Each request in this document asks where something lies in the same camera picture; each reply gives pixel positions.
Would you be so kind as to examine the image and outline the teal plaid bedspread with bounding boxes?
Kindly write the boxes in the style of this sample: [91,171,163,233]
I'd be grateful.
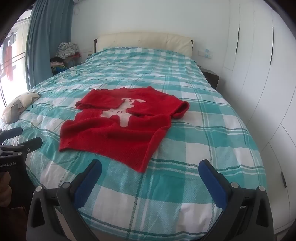
[0,47,268,239]

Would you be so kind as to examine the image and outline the teal curtain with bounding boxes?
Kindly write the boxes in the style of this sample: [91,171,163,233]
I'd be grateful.
[25,0,74,91]

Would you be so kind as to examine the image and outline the red knitted sweater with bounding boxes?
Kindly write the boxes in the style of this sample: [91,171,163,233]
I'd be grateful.
[59,86,190,174]

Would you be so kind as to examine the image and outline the white wardrobe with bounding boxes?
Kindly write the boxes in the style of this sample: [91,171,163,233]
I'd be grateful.
[221,0,296,210]

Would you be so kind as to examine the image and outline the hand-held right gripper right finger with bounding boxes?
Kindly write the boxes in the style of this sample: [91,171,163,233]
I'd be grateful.
[198,159,274,241]

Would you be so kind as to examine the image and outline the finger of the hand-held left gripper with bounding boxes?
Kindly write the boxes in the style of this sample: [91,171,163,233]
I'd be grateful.
[0,127,23,142]
[0,137,43,161]

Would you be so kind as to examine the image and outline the hanging red garment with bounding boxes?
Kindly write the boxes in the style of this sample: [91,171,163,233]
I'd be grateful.
[5,45,14,82]

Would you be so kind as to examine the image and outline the person's left hand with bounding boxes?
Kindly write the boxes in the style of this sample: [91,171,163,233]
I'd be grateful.
[0,172,13,208]

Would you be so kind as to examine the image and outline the beige patterned cushion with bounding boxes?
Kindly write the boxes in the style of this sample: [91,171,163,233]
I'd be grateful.
[1,91,42,124]

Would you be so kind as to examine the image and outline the pile of mixed clothes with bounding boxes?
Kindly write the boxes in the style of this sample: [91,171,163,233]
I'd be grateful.
[50,42,82,75]

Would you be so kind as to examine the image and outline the cream padded headboard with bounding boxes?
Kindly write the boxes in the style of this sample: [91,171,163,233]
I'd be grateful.
[94,32,194,57]

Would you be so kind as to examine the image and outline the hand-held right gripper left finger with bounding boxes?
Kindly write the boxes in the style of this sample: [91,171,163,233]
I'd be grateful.
[26,159,102,241]

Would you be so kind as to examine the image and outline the dark wooden nightstand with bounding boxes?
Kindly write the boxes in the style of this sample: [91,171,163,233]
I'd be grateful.
[200,68,220,90]

